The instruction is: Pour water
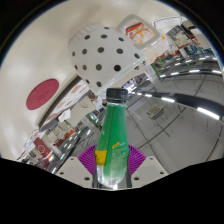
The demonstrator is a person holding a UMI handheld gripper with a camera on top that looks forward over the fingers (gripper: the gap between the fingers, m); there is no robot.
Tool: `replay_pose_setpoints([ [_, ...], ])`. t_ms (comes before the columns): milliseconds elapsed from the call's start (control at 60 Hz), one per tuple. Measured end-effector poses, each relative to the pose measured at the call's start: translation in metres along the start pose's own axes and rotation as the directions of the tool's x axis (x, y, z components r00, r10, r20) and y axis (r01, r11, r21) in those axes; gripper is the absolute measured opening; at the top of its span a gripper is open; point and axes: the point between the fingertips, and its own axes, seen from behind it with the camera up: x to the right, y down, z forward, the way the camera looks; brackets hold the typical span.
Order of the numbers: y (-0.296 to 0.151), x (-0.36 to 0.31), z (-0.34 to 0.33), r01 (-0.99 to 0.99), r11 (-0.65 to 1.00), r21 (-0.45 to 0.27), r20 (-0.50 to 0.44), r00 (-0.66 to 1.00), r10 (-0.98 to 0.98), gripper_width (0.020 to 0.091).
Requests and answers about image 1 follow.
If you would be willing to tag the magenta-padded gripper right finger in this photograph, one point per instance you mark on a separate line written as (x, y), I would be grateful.
(148, 170)

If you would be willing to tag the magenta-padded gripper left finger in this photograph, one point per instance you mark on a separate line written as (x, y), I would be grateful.
(71, 171)

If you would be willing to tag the green drink bottle black cap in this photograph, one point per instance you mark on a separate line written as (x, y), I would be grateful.
(113, 143)

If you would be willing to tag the dark brown food tray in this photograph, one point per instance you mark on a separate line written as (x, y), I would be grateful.
(45, 122)

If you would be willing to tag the crumpled white napkin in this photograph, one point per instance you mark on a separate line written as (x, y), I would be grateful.
(64, 115)

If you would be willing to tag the ceiling air conditioner unit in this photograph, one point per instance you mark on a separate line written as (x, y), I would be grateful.
(155, 111)

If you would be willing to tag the printed paper tray liner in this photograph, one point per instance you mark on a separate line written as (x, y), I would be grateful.
(71, 98)

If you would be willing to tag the group of ceiling lights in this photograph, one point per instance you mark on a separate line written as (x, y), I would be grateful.
(206, 112)

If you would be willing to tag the flat round red coaster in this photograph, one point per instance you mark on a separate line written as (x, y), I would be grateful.
(42, 94)

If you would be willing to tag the white mug with black dots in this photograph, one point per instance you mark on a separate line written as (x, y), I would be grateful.
(100, 56)

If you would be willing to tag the paper wrapper with fried food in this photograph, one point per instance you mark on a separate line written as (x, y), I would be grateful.
(140, 33)

